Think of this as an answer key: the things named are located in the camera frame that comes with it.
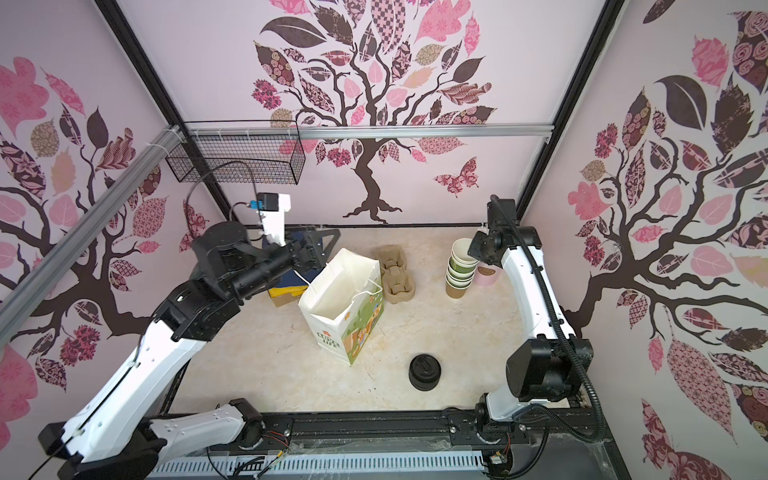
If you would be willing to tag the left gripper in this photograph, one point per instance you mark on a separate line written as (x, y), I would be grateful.
(308, 261)

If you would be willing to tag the white illustrated paper bag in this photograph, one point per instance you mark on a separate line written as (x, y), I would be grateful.
(343, 304)

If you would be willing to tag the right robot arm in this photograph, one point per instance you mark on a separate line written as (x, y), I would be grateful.
(552, 362)

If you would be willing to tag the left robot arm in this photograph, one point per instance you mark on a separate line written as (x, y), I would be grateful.
(112, 437)

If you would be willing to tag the dark blue napkins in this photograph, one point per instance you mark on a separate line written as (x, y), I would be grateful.
(292, 279)

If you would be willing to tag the yellow napkins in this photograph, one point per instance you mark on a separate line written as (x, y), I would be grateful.
(293, 291)

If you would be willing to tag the stack of pulp cup carriers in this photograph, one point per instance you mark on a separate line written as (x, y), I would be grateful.
(397, 282)

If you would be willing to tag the stack of paper cups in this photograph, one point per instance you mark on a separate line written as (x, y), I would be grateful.
(461, 269)

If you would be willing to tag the pink straw holder cup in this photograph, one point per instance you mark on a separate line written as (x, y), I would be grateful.
(485, 276)

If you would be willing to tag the stack of black lids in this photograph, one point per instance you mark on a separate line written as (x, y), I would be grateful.
(424, 372)

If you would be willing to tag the aluminium rail back wall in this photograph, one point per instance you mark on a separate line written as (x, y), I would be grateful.
(374, 132)

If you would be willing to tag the aluminium rail wall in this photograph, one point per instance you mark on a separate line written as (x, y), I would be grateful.
(24, 299)
(374, 132)

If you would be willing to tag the black wire basket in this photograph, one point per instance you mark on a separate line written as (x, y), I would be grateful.
(265, 155)

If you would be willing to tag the aluminium rail left wall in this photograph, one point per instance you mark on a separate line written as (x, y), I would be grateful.
(24, 299)

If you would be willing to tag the white slotted cable duct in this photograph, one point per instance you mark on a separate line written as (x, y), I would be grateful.
(316, 466)

